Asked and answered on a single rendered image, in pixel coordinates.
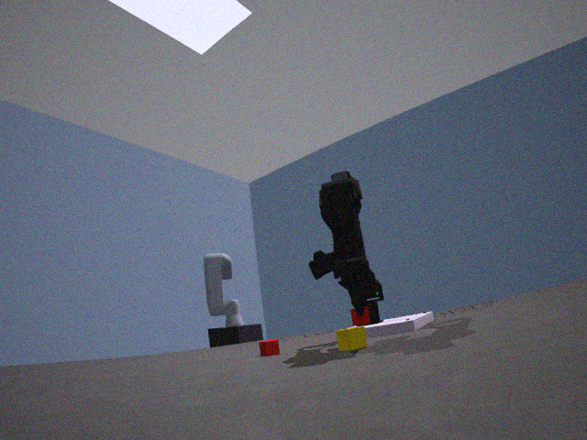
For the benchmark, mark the red cube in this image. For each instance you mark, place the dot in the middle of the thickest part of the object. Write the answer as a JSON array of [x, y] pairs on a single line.
[[362, 320], [269, 348]]

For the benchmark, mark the yellow cube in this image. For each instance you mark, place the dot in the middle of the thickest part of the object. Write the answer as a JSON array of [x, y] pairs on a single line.
[[351, 338]]

